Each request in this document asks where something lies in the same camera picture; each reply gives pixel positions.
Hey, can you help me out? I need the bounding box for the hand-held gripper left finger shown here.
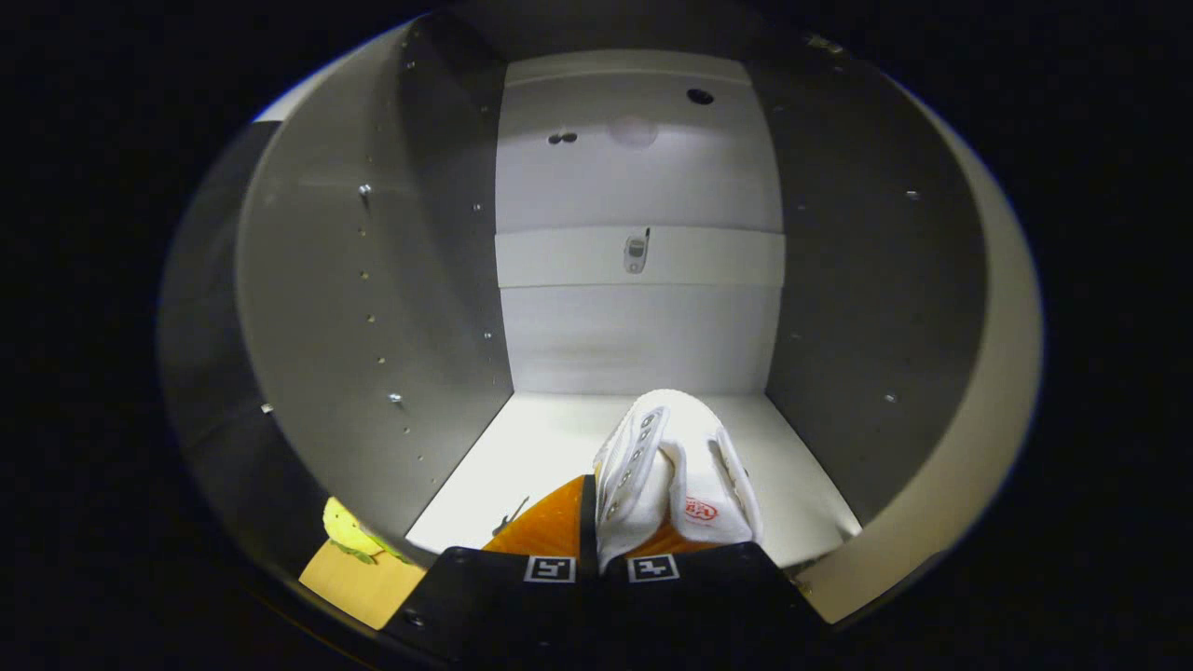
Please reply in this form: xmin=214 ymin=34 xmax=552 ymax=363
xmin=382 ymin=473 xmax=603 ymax=671

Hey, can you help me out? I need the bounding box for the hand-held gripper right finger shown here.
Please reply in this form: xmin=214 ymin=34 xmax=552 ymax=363
xmin=601 ymin=522 xmax=832 ymax=671

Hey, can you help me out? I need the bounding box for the white shoe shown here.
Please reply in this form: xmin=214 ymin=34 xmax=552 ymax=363
xmin=593 ymin=389 xmax=766 ymax=575

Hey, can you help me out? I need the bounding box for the dark grey shoe cabinet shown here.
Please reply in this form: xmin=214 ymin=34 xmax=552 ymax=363
xmin=228 ymin=19 xmax=991 ymax=569

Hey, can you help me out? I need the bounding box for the beige shoe cabinet door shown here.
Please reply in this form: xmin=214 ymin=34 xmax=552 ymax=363
xmin=797 ymin=84 xmax=1046 ymax=627

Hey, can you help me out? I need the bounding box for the yellow plush toy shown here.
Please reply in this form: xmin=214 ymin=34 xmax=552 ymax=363
xmin=322 ymin=496 xmax=416 ymax=568

